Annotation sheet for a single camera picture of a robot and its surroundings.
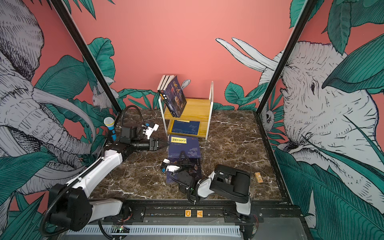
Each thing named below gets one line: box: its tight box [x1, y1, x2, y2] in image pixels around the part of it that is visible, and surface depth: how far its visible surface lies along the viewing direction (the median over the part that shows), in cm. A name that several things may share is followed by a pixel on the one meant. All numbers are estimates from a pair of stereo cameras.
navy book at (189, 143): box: [168, 134, 202, 162], surface depth 83 cm
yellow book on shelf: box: [168, 119, 201, 137], surface depth 104 cm
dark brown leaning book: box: [157, 74, 170, 92], surface depth 80 cm
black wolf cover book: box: [157, 74, 177, 118], surface depth 81 cm
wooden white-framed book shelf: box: [158, 81, 214, 140], surface depth 103 cm
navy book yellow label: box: [171, 120, 200, 135], surface depth 105 cm
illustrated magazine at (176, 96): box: [164, 75, 187, 118], surface depth 87 cm
